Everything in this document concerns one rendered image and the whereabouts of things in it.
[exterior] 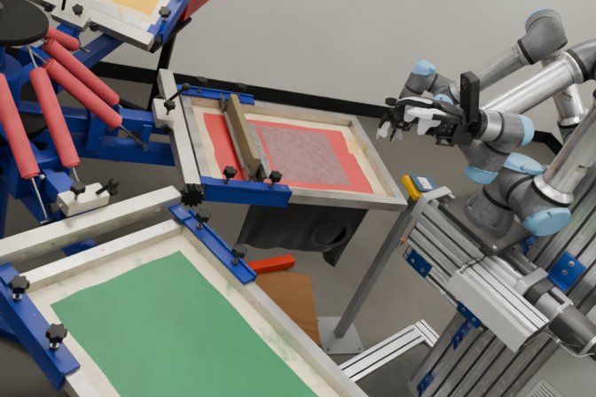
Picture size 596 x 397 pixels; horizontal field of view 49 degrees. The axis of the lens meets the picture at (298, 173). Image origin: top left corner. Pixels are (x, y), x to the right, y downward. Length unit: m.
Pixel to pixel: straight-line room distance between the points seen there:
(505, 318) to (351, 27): 3.13
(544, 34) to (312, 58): 2.68
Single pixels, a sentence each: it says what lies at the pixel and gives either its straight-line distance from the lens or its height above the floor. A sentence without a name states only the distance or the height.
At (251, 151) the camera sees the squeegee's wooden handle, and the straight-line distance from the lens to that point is 2.22.
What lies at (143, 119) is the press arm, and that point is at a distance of 2.25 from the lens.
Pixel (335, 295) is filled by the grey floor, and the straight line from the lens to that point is 3.43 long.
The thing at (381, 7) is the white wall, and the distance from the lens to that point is 4.71.
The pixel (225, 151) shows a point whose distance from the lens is 2.37.
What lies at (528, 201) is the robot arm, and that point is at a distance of 1.87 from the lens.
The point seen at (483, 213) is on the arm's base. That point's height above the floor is 1.31.
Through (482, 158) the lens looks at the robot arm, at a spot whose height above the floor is 1.57.
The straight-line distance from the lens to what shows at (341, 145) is 2.67.
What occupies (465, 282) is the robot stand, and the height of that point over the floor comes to 1.16.
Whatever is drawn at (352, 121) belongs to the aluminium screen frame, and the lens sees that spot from 2.80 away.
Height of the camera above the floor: 2.26
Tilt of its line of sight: 33 degrees down
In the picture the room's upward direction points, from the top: 23 degrees clockwise
